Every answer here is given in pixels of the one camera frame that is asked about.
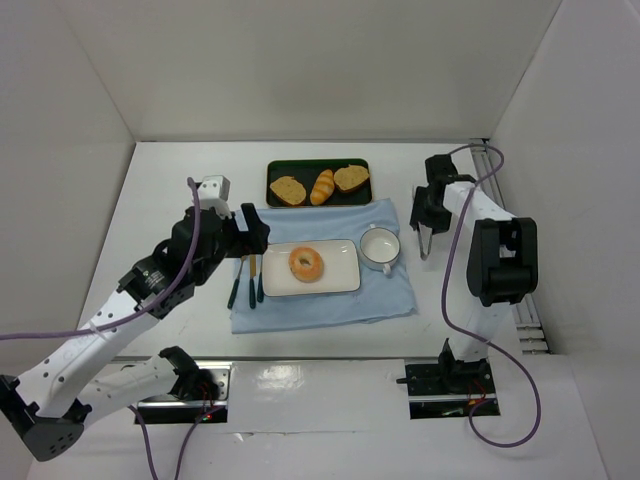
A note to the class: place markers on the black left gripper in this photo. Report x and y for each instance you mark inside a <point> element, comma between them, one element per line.
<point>250,232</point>

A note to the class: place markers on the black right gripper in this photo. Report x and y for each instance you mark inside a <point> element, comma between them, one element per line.
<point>425,216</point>

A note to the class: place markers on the metal tongs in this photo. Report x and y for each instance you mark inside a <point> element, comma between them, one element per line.
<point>425,237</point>

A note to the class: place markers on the pink glazed donut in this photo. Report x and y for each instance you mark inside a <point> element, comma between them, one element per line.
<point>306,264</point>

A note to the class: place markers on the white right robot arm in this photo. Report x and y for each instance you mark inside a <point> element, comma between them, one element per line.
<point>502,264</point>

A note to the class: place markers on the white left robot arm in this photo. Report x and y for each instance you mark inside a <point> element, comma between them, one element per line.
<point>52,404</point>

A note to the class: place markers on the brown bread slice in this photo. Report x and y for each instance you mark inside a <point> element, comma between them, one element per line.
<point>289,191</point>
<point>351,178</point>

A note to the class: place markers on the brown bread slice right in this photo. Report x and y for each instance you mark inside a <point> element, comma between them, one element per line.
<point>351,178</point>

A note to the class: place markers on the golden bread roll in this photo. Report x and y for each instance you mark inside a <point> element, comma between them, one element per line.
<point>323,188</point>

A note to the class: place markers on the dark green tray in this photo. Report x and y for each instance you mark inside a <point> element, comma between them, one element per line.
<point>306,171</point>

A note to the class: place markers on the white rectangular plate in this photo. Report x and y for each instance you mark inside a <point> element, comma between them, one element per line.
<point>341,272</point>

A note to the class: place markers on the gold knife green handle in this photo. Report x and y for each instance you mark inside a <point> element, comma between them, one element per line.
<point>252,286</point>

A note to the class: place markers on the gold spoon green handle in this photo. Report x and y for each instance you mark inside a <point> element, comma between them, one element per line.
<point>259,288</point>

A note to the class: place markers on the white bowl with handles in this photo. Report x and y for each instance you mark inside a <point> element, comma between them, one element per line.
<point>379,249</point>

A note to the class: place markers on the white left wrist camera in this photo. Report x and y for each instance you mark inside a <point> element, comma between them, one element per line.
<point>213,193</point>

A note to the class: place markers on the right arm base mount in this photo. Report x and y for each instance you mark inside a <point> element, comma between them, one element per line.
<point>434,393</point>

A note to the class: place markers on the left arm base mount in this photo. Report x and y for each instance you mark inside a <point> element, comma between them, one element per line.
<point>204,394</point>

